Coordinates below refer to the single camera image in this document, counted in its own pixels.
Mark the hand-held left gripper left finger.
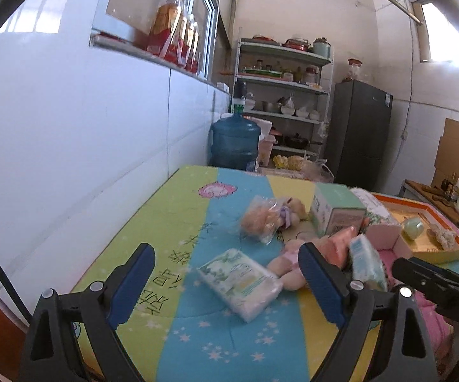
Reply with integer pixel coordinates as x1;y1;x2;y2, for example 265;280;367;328
18;243;156;382

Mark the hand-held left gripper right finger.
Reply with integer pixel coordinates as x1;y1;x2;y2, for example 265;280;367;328
298;242;439;382

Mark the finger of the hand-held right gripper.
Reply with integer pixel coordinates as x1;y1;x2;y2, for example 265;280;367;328
391;257;459;297

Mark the orange cardboard tray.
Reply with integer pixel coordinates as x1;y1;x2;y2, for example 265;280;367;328
373;192;459;264

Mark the pink plush doll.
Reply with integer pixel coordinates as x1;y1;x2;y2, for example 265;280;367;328
267;237;333;291

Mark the white teal tissue pack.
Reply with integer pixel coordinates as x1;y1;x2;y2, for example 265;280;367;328
349;234;389;291

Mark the pink soft pack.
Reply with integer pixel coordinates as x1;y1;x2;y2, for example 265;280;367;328
325;226;359;271

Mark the white green tissue pack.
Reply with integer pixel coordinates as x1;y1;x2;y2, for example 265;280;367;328
197;248;285;323

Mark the teddy bear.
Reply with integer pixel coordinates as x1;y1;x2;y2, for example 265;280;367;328
239;195;310;245

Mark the light green round plush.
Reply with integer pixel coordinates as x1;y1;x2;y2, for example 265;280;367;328
401;217;425;241

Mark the pink open cardboard box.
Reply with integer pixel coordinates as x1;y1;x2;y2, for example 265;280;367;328
367;225;413;263

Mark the floral pink box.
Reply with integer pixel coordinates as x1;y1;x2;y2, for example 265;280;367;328
351;187;399;227

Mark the wooden kitchen counter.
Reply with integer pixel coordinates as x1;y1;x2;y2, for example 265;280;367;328
398;179;459;223

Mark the green cardboard box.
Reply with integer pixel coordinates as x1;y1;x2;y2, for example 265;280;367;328
309;183;367;236

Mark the colourful striped cartoon mat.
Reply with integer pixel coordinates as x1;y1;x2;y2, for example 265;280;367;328
70;165;459;382

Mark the clear plastic bag with corn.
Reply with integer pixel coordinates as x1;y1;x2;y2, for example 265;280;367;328
273;153;335;184

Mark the dark grey refrigerator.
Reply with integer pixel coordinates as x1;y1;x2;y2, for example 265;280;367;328
325;80;393;192

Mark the pink plastic bin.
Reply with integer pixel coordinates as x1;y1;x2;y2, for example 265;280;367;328
257;133;276;166

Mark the black wok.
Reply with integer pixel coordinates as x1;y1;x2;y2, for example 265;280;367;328
284;133;321;149

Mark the blue water jug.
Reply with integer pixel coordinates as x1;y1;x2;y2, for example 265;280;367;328
209;113;262;172

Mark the white paper bag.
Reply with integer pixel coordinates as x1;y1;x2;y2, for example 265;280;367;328
249;116;273;136

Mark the black water jug pump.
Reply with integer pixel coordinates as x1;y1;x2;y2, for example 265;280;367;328
231;81;254;116

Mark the glass jar red lid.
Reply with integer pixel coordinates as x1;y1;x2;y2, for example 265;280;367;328
347;59;363;83

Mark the green shelf tray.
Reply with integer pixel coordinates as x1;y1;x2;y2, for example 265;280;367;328
245;67;282;77

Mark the white metal shelf rack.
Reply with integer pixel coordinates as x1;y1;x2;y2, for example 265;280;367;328
233;38;335;168

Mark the teal enamel pot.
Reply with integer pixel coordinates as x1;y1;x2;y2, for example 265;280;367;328
312;38;331;58

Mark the small barred window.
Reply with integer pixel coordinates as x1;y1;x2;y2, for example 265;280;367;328
410;0;459;64

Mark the orange drink bottle red label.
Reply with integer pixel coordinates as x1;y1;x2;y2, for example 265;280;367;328
190;24;201;74
166;12;189;65
179;18;197;71
147;0;184;56

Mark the large sliding window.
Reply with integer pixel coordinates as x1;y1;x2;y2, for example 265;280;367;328
104;0;230;84

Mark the white knitted rope toy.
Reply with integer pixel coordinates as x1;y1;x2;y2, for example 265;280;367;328
426;223;457;249

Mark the black cable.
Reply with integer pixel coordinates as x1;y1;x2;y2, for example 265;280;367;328
0;233;33;325

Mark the thin wall cable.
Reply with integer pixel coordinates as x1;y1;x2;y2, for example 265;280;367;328
402;28;418;136

